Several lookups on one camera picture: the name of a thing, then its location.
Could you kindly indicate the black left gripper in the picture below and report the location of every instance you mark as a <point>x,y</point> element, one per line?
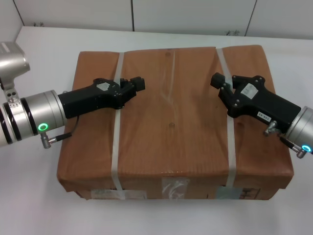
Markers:
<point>83,100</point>

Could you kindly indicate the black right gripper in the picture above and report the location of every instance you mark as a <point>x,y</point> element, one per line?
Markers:
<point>266,105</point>

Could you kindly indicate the brown cardboard box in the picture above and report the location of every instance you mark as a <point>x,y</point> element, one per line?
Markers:
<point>171,127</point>

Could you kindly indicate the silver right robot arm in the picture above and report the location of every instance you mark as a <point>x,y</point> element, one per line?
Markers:
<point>302,127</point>

